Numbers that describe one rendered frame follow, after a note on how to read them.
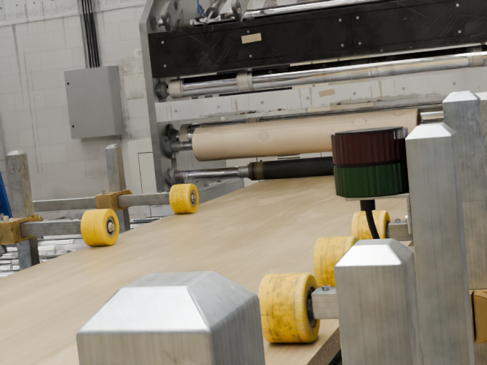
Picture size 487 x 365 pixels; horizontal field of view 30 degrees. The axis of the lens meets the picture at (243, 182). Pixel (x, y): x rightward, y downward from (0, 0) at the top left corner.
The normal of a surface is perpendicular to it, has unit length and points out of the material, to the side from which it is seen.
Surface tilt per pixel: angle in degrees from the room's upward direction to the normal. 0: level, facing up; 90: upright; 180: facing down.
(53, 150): 90
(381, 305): 90
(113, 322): 45
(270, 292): 53
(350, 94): 90
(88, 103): 90
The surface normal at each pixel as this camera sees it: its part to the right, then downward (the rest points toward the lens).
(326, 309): -0.33, 0.11
